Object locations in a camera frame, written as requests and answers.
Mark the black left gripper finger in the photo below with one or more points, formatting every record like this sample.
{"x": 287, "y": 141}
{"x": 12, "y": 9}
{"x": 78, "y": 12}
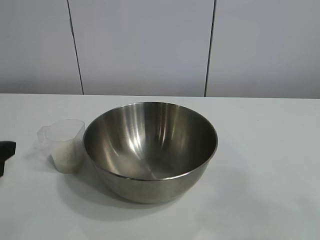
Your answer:
{"x": 2, "y": 168}
{"x": 7, "y": 150}

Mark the clear plastic measuring cup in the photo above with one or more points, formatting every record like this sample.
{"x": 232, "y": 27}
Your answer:
{"x": 57, "y": 130}

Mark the white uncooked rice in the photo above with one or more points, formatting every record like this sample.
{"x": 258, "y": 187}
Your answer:
{"x": 65, "y": 160}

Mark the stainless steel mixing bowl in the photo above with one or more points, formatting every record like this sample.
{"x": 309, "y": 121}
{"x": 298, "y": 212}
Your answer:
{"x": 150, "y": 190}

